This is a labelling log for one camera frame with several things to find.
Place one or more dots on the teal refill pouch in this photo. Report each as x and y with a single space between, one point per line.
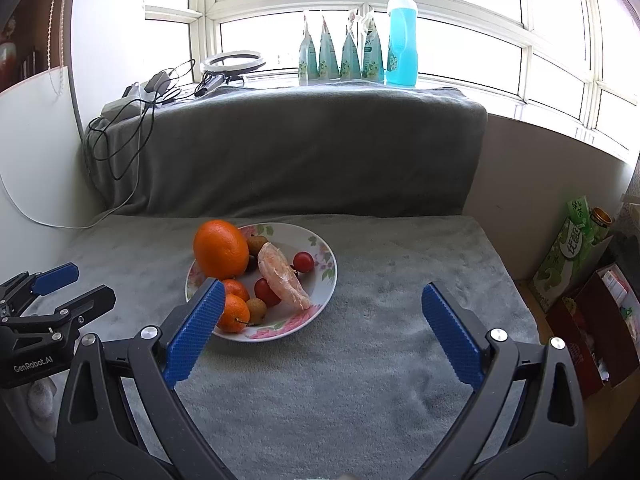
327 60
372 57
307 60
350 60

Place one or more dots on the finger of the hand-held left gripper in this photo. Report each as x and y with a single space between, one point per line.
85 302
55 277

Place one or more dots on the dark grey power adapter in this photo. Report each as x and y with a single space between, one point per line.
160 82

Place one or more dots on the red brown cardboard box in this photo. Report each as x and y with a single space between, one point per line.
590 350

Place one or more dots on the white window frame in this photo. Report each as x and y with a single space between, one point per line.
209 20

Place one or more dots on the peeled pomelo segment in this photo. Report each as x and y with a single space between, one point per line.
282 275

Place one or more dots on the floral white plate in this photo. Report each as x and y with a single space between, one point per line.
320 285

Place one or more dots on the gold top can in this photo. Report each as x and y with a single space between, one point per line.
600 220

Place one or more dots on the large cherry tomato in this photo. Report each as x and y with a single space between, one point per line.
265 290

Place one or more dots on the stemless mandarin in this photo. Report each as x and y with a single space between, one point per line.
237 289

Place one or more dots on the large orange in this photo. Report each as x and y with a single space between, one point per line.
220 250

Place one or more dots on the small cherry tomato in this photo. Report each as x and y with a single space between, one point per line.
303 261

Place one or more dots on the dark grey blanket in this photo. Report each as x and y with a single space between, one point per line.
300 150

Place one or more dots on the blue liquid bottle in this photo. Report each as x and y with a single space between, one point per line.
402 50

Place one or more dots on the brown longan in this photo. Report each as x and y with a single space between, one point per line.
257 245
256 311

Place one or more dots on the green carton box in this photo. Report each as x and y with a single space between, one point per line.
560 270

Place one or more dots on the white power strip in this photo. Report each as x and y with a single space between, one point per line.
122 107

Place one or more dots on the white board panel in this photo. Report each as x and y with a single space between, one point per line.
40 150

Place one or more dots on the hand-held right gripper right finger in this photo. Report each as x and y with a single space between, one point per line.
450 335

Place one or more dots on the light grey plush blanket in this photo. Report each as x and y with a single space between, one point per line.
350 385

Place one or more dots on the red and white vase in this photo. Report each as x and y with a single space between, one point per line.
7 55

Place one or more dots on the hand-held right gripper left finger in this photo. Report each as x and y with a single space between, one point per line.
192 330

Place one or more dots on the mandarin with stem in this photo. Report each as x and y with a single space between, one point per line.
232 312

